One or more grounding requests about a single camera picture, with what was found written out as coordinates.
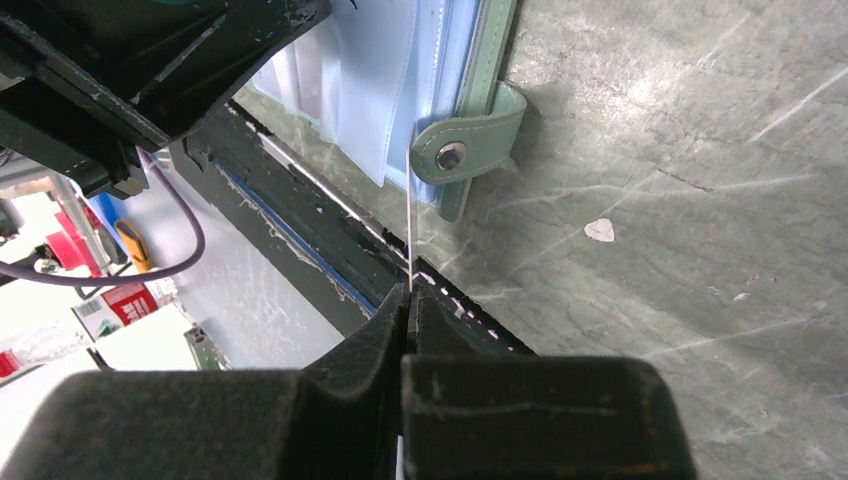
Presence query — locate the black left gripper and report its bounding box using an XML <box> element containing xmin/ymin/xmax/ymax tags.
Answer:
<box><xmin>1</xmin><ymin>1</ymin><xmax>332</xmax><ymax>199</ymax></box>

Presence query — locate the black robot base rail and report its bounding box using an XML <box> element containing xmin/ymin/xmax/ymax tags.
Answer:
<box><xmin>170</xmin><ymin>100</ymin><xmax>533</xmax><ymax>355</ymax></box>

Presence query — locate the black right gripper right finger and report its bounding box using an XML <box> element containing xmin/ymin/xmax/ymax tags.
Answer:
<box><xmin>401</xmin><ymin>284</ymin><xmax>697</xmax><ymax>479</ymax></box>

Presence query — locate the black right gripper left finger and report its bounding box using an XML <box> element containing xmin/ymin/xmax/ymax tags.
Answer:
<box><xmin>1</xmin><ymin>284</ymin><xmax>410</xmax><ymax>479</ymax></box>

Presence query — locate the mint green card holder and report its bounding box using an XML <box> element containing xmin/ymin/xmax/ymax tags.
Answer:
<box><xmin>253</xmin><ymin>1</ymin><xmax>527</xmax><ymax>222</ymax></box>

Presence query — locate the red white box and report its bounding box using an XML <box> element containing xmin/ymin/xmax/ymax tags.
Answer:
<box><xmin>71</xmin><ymin>279</ymin><xmax>179</xmax><ymax>341</ymax></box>

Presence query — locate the yellow tool handle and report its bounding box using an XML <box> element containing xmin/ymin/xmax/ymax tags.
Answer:
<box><xmin>114</xmin><ymin>219</ymin><xmax>154</xmax><ymax>273</ymax></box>

